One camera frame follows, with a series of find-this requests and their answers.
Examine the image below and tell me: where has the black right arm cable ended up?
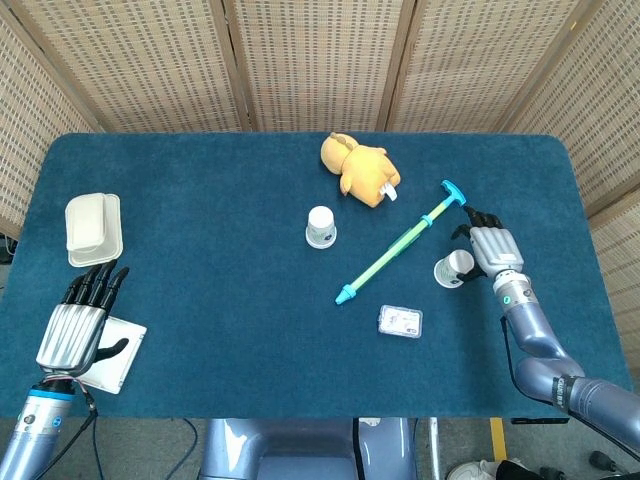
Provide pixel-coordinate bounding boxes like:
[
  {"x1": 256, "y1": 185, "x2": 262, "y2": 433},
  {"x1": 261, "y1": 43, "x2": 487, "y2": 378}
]
[{"x1": 499, "y1": 314, "x2": 524, "y2": 401}]

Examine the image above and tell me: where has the metal table leg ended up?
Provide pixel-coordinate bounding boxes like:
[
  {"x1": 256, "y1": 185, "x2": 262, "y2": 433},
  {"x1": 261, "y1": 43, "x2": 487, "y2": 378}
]
[{"x1": 427, "y1": 418, "x2": 442, "y2": 480}]

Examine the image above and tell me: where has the blue felt table cover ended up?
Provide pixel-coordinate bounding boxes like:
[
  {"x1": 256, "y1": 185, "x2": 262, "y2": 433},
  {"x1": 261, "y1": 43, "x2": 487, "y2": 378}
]
[{"x1": 0, "y1": 131, "x2": 632, "y2": 420}]

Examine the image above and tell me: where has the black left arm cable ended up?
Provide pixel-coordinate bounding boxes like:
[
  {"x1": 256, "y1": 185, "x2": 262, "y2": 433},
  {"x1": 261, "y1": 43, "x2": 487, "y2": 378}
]
[{"x1": 47, "y1": 377, "x2": 101, "y2": 480}]

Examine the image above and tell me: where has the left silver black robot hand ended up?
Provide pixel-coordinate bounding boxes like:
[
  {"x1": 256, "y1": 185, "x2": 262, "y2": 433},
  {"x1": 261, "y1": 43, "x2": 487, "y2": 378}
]
[{"x1": 35, "y1": 259, "x2": 131, "y2": 377}]

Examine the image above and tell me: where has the white shoe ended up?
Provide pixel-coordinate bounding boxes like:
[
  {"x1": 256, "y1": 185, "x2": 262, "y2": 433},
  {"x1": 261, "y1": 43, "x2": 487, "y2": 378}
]
[{"x1": 446, "y1": 458, "x2": 501, "y2": 480}]

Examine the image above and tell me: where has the yellow plush toy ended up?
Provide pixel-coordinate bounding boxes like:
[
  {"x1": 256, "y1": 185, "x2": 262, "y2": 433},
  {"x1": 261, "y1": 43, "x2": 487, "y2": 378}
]
[{"x1": 320, "y1": 131, "x2": 402, "y2": 208}]

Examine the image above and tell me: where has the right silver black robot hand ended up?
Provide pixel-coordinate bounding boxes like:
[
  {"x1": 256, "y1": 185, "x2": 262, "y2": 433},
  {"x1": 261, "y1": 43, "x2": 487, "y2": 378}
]
[{"x1": 451, "y1": 205, "x2": 525, "y2": 281}]

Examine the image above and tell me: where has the woven bamboo folding screen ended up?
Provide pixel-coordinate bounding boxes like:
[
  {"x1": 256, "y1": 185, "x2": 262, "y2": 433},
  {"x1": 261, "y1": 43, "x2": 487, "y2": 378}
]
[{"x1": 0, "y1": 0, "x2": 640, "y2": 351}]

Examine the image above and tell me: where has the beige plastic tray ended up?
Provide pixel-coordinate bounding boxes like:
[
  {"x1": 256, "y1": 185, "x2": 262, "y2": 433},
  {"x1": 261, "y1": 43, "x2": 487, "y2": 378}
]
[{"x1": 64, "y1": 192, "x2": 125, "y2": 268}]

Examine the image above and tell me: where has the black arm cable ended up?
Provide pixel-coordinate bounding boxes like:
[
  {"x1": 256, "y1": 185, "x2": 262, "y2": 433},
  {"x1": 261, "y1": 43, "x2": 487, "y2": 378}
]
[
  {"x1": 499, "y1": 314, "x2": 524, "y2": 401},
  {"x1": 47, "y1": 377, "x2": 101, "y2": 480}
]

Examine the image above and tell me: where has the green blue toy water pump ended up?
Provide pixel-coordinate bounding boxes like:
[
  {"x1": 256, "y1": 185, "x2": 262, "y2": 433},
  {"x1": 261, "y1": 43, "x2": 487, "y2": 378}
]
[{"x1": 334, "y1": 179, "x2": 467, "y2": 306}]

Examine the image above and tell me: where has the clear plastic card box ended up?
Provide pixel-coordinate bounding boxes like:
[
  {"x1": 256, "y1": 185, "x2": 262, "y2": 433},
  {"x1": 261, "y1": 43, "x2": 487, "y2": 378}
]
[{"x1": 377, "y1": 303, "x2": 424, "y2": 341}]

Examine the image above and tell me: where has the blue floor cable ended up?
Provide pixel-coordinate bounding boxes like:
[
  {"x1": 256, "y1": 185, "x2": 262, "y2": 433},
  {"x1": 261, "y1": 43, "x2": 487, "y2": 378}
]
[{"x1": 180, "y1": 418, "x2": 201, "y2": 464}]

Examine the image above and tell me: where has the silver blue robot torso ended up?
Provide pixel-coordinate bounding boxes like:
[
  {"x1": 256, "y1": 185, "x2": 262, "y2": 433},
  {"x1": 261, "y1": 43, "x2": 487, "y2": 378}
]
[{"x1": 198, "y1": 417, "x2": 419, "y2": 480}]

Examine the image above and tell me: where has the white square flat lid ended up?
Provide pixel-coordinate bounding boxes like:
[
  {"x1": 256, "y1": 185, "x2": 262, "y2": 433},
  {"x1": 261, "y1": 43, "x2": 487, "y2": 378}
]
[{"x1": 78, "y1": 314, "x2": 148, "y2": 395}]

